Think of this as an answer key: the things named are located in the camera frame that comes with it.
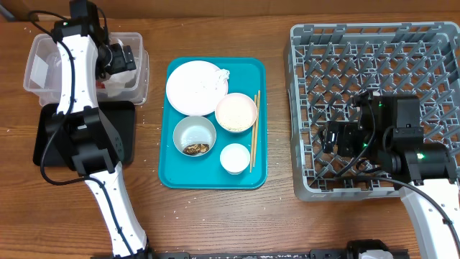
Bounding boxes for small white cup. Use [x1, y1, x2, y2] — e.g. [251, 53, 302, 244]
[220, 143, 250, 175]

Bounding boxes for pink bowl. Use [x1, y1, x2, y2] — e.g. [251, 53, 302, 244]
[215, 93, 258, 133]

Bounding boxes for white tissue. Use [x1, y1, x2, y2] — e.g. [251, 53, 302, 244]
[214, 69, 230, 84]

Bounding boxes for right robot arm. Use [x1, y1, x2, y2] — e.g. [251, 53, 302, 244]
[318, 91, 459, 258]

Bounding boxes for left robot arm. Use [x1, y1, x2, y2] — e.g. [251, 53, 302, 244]
[40, 1, 155, 258]

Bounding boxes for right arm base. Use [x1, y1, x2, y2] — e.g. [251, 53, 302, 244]
[346, 240, 394, 259]

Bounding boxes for grey dishwasher rack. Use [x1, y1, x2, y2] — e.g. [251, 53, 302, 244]
[285, 22, 459, 201]

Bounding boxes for red snack wrapper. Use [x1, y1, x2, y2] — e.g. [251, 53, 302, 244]
[96, 81, 105, 88]

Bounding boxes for black tray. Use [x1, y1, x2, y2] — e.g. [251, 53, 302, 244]
[32, 101, 136, 166]

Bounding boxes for clear plastic bin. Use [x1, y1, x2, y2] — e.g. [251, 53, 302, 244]
[24, 32, 150, 106]

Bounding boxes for large white plate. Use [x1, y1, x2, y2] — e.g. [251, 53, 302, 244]
[166, 60, 229, 116]

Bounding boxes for right wooden chopstick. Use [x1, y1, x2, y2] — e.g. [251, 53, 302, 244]
[252, 90, 261, 168]

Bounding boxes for grey bowl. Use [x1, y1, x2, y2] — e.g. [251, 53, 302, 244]
[172, 116, 216, 157]

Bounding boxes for teal serving tray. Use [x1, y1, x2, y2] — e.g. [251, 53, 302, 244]
[158, 57, 268, 189]

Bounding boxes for food scraps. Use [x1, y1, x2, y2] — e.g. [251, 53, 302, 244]
[183, 143, 210, 155]

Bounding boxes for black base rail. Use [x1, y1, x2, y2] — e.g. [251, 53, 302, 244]
[89, 247, 410, 259]

